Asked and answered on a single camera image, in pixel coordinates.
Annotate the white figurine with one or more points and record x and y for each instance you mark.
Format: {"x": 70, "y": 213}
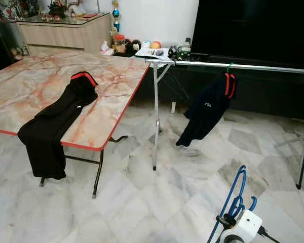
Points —
{"x": 76, "y": 7}

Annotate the dark teapot ornament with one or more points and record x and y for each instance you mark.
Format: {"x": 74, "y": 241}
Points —
{"x": 56, "y": 8}

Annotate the marble-top folding table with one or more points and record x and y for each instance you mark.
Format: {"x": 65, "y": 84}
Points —
{"x": 116, "y": 86}

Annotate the black shirt with red collar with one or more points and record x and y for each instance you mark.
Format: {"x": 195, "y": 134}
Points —
{"x": 50, "y": 126}

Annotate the silver metal clothes rack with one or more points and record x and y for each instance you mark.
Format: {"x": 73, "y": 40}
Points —
{"x": 156, "y": 101}

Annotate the white printed paper sheet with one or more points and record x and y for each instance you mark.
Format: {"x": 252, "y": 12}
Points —
{"x": 152, "y": 52}

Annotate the black TV console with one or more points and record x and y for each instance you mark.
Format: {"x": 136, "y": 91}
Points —
{"x": 273, "y": 96}

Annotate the clear plastic bottle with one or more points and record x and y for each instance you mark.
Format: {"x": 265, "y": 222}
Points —
{"x": 187, "y": 46}

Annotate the light wooden sideboard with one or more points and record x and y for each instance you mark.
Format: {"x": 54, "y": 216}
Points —
{"x": 61, "y": 35}

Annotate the blue plastic hanger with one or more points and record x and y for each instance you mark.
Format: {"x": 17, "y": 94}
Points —
{"x": 236, "y": 206}

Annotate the white plastic bag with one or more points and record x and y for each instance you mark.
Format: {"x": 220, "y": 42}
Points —
{"x": 107, "y": 49}

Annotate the blue and gold trophy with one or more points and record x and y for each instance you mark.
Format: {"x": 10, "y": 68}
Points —
{"x": 115, "y": 12}

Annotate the orange ball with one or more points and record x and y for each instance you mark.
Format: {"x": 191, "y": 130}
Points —
{"x": 155, "y": 45}

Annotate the red-lidded jar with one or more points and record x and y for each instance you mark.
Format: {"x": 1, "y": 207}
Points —
{"x": 119, "y": 44}

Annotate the large black television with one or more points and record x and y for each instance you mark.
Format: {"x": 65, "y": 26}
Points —
{"x": 253, "y": 30}

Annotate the red tray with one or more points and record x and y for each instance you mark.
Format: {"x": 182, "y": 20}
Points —
{"x": 89, "y": 15}

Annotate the navy shirt with red collar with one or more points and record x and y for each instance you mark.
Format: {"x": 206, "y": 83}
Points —
{"x": 205, "y": 111}

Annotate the black green gadget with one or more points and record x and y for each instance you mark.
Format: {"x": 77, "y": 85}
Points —
{"x": 175, "y": 51}

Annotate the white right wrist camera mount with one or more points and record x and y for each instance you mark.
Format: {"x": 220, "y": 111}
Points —
{"x": 245, "y": 225}

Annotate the green plastic hanger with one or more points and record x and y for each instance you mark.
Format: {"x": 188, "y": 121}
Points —
{"x": 228, "y": 67}

